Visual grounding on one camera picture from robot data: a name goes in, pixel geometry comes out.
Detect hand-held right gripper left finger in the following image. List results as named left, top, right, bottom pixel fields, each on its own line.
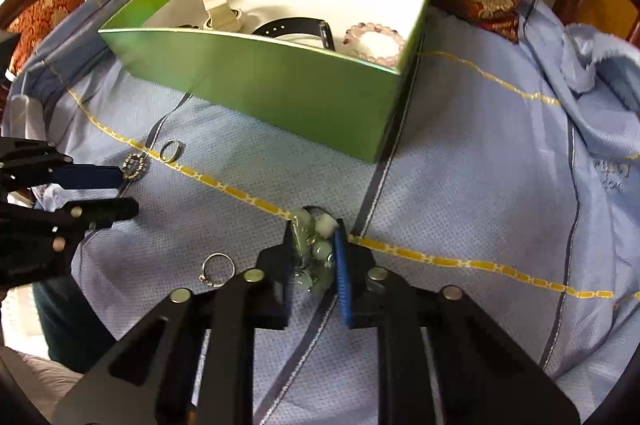
left=50, top=220, right=301, bottom=425

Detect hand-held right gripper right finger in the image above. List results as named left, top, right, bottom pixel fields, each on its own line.
left=332, top=219, right=581, bottom=425

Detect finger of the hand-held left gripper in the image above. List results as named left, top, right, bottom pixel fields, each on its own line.
left=0, top=138, right=126, bottom=194
left=0, top=198, right=140, bottom=258

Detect jade bead ornament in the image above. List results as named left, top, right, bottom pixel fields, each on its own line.
left=290, top=206, right=337, bottom=293

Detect rhinestone ring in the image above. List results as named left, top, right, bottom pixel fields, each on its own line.
left=121, top=154, right=149, bottom=180

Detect green cardboard box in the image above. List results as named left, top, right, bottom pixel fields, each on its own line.
left=97, top=0, right=441, bottom=164

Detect white wristwatch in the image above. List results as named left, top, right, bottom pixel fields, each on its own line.
left=197, top=0, right=246, bottom=31

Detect black wristwatch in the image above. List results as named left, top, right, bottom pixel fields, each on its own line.
left=250, top=18, right=337, bottom=52

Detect pink bead bracelet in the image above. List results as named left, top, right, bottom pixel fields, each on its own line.
left=343, top=22, right=406, bottom=63

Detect person's blue jeans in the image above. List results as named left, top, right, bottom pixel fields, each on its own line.
left=30, top=275, right=116, bottom=373

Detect orange patterned seat cushion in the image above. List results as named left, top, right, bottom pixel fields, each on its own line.
left=7, top=0, right=96, bottom=71

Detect light blue cloth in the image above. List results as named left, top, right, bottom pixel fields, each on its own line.
left=0, top=0, right=640, bottom=425

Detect silver ring with stone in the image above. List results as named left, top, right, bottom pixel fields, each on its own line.
left=199, top=252, right=236, bottom=288

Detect plain silver ring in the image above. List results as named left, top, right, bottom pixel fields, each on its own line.
left=159, top=140, right=185, bottom=164

